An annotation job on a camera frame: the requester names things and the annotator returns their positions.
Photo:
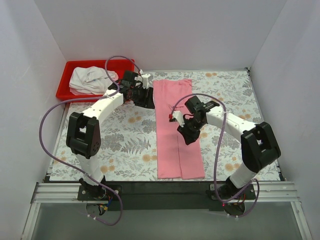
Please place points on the aluminium frame rail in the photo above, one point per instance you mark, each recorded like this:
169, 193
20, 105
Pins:
56, 193

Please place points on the pink t shirt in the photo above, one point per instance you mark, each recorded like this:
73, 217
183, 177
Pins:
175, 159

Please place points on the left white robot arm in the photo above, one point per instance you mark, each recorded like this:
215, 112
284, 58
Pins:
83, 132

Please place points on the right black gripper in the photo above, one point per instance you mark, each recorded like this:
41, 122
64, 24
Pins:
188, 130

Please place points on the white t shirt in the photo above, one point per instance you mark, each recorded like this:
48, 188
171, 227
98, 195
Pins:
91, 81

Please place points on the red plastic bin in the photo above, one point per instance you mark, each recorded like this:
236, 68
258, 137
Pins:
117, 65

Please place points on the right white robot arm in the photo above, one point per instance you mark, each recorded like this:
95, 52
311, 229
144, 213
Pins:
259, 147

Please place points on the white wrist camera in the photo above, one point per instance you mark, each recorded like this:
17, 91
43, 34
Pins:
145, 79
177, 116

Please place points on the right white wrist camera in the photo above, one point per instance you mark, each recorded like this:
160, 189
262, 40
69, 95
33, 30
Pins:
177, 116

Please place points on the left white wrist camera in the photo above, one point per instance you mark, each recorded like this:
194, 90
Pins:
145, 79

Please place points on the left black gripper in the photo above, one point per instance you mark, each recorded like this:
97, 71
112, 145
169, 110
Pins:
146, 97

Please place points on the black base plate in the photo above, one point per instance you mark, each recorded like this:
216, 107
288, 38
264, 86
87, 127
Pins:
166, 195

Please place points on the floral table mat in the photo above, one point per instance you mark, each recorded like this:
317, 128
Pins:
128, 149

